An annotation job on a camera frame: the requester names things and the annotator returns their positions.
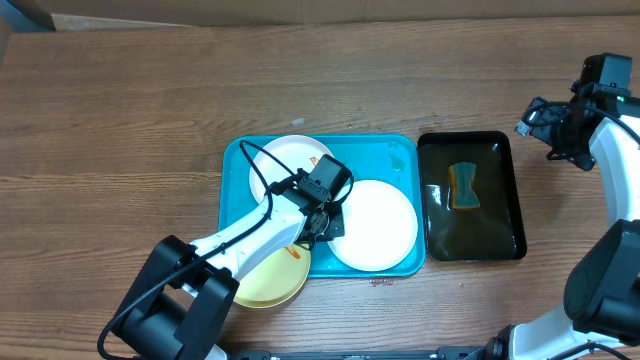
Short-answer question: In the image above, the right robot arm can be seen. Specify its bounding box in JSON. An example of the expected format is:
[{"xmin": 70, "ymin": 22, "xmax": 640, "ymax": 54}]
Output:
[{"xmin": 468, "ymin": 53, "xmax": 639, "ymax": 360}]

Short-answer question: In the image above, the green yellow sponge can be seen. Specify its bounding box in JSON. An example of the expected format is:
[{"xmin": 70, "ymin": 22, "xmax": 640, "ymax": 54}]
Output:
[{"xmin": 448, "ymin": 162, "xmax": 480, "ymax": 210}]

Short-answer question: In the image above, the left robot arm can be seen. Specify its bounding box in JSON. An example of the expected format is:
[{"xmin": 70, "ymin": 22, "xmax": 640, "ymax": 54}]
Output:
[{"xmin": 97, "ymin": 155, "xmax": 353, "ymax": 360}]

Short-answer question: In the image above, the white plate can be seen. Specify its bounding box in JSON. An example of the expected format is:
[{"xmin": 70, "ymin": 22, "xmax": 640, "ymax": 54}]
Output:
[
  {"xmin": 253, "ymin": 135, "xmax": 333, "ymax": 185},
  {"xmin": 329, "ymin": 180, "xmax": 418, "ymax": 272}
]

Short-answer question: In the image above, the ketchup stain on yellow plate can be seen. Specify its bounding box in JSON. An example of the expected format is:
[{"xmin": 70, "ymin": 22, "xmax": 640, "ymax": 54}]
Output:
[{"xmin": 285, "ymin": 246, "xmax": 301, "ymax": 259}]

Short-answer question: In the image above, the black water tray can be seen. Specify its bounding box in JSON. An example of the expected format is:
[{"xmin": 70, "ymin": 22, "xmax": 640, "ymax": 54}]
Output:
[{"xmin": 417, "ymin": 131, "xmax": 527, "ymax": 261}]

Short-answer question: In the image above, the yellow plate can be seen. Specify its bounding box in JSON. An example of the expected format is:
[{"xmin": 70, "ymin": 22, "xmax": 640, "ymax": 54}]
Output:
[{"xmin": 234, "ymin": 245, "xmax": 311, "ymax": 309}]

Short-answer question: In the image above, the teal plastic tray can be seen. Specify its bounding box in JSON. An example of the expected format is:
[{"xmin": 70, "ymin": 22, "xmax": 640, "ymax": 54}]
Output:
[{"xmin": 218, "ymin": 134, "xmax": 427, "ymax": 278}]

